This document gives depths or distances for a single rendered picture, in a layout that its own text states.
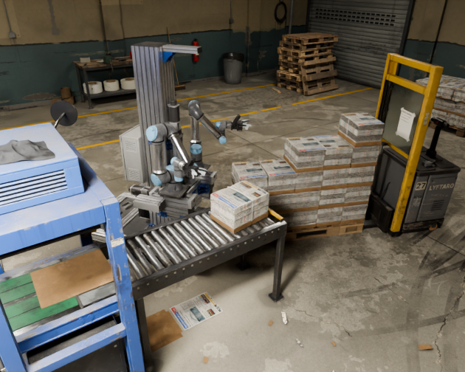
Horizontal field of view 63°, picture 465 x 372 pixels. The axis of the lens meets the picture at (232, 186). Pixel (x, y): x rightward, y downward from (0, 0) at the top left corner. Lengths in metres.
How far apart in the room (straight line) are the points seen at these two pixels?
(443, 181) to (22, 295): 3.98
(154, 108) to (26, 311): 1.86
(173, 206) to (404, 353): 2.24
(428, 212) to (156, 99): 3.14
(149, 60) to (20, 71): 6.25
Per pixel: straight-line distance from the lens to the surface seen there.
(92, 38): 9.58
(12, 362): 2.33
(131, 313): 2.38
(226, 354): 3.15
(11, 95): 9.44
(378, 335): 3.48
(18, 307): 2.65
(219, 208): 2.94
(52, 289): 2.68
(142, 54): 3.36
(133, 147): 3.63
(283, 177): 3.77
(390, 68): 4.54
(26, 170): 1.96
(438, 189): 4.60
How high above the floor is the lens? 2.50
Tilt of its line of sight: 29 degrees down
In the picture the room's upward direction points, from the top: 1 degrees clockwise
